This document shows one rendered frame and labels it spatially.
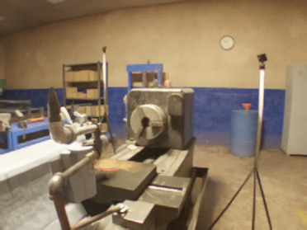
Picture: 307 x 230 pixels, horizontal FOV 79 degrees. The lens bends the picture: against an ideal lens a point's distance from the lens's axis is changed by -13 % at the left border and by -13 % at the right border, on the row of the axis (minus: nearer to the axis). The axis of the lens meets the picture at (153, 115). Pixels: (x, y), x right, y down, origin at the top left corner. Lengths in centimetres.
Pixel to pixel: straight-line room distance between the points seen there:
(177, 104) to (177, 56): 353
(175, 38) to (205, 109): 181
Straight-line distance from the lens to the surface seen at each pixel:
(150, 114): 154
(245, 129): 430
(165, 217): 94
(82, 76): 577
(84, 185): 74
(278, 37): 520
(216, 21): 516
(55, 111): 44
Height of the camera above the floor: 135
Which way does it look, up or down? 8 degrees down
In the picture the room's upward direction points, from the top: straight up
